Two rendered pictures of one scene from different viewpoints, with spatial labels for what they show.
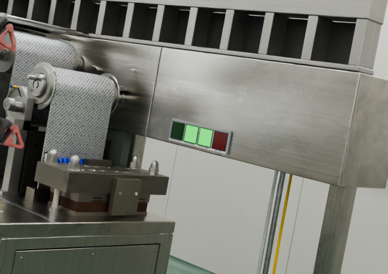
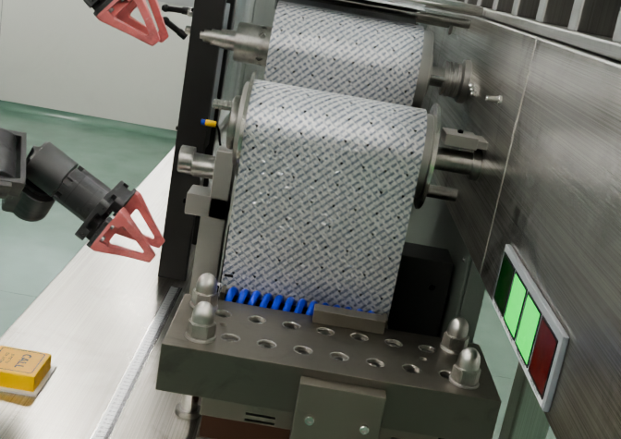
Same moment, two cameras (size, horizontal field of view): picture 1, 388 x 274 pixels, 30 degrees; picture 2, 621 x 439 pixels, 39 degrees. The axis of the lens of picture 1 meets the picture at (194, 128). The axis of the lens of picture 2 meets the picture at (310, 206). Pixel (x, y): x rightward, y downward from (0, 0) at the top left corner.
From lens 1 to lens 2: 1.56 m
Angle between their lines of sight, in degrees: 47
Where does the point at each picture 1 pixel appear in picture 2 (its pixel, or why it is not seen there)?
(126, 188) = (333, 412)
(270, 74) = not seen: outside the picture
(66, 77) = (286, 108)
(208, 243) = not seen: outside the picture
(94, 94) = (363, 153)
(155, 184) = (450, 412)
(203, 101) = (552, 211)
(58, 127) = (259, 222)
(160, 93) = (512, 166)
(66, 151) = (285, 279)
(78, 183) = (191, 372)
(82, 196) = (213, 405)
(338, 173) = not seen: outside the picture
